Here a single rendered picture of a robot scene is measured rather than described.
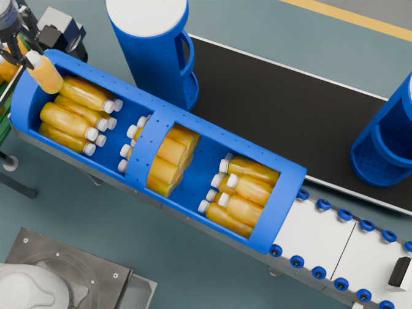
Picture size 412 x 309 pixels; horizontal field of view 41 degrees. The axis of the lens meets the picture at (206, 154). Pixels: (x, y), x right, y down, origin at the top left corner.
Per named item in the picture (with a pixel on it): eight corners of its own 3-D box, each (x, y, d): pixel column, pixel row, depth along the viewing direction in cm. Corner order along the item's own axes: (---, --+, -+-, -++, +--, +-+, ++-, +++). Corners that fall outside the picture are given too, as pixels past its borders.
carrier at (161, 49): (156, 130, 271) (208, 104, 274) (126, 52, 187) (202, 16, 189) (132, 81, 278) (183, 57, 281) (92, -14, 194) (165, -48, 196)
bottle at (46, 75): (67, 87, 161) (51, 64, 144) (46, 98, 160) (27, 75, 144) (58, 69, 162) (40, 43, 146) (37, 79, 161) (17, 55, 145)
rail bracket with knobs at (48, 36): (57, 65, 200) (49, 53, 190) (40, 56, 201) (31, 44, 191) (72, 42, 202) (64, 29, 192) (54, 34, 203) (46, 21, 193)
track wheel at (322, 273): (328, 274, 170) (329, 270, 171) (314, 267, 170) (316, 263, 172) (322, 282, 172) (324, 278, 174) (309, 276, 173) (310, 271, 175)
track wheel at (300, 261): (305, 263, 171) (307, 258, 172) (292, 256, 171) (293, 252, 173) (300, 271, 174) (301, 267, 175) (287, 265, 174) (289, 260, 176)
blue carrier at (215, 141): (261, 262, 174) (272, 246, 147) (26, 142, 186) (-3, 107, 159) (298, 184, 182) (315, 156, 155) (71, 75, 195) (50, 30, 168)
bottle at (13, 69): (4, 72, 200) (-15, 52, 184) (22, 67, 200) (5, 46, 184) (8, 89, 198) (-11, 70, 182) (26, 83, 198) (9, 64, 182)
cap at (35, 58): (44, 62, 145) (41, 59, 143) (30, 69, 144) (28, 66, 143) (38, 50, 146) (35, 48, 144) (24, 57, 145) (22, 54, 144)
